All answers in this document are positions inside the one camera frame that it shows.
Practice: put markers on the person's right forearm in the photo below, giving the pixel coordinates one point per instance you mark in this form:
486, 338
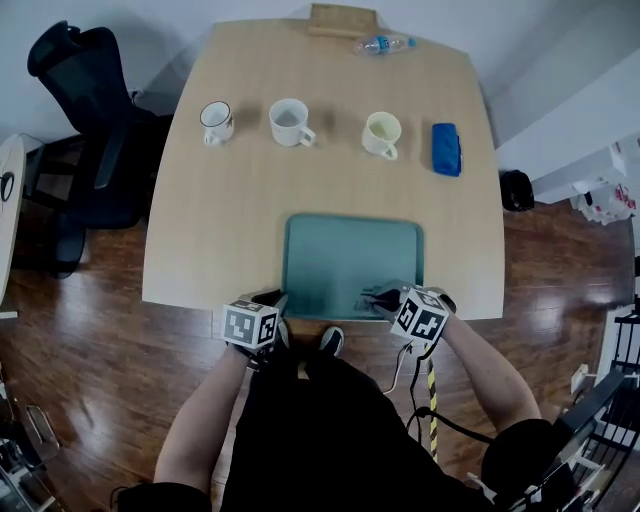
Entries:
495, 375

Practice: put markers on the green tray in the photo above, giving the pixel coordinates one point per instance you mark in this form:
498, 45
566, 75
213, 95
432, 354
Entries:
340, 250

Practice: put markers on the cluttered equipment shelf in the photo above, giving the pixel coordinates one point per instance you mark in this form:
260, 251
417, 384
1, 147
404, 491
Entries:
17, 475

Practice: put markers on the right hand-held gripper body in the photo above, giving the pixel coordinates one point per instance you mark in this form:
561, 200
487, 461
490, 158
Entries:
422, 317

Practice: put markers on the cream mug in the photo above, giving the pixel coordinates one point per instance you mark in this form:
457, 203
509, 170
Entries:
380, 135

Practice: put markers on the black office chair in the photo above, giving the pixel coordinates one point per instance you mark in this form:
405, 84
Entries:
95, 125

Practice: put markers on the black metal rack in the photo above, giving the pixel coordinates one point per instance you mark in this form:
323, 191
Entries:
600, 425

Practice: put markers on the round white side table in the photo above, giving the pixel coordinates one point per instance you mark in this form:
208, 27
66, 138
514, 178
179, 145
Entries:
12, 225

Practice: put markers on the white mug with dark rim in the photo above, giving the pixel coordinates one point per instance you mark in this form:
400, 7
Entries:
216, 122

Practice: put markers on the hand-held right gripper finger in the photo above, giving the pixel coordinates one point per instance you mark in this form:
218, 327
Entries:
392, 291
387, 311

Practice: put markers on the blue folded cloth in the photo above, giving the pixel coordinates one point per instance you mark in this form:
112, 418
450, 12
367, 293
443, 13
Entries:
446, 150

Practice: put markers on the white plastic bag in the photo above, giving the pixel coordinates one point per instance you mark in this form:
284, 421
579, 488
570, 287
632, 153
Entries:
610, 200

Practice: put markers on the wooden box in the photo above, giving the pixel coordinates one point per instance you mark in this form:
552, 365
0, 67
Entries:
342, 19

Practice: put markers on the silver metal frame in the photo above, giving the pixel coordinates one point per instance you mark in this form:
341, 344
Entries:
42, 430

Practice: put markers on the person's left forearm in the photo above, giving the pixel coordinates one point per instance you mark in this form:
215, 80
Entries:
195, 425

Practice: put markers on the clear plastic water bottle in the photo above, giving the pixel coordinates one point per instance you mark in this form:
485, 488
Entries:
382, 45

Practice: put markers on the black trash bin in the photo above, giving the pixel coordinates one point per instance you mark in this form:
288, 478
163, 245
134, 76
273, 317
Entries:
516, 191

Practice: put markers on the desk lamp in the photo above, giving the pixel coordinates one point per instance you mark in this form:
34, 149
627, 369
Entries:
7, 187

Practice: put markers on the person's shoe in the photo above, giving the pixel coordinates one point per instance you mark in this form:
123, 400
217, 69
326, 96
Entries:
331, 340

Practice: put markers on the plain white mug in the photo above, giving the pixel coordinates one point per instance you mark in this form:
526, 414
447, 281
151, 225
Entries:
287, 122

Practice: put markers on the person's black shirt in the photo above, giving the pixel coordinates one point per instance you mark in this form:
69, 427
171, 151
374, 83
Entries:
325, 440

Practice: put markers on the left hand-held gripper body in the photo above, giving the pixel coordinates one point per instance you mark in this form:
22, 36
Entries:
250, 325

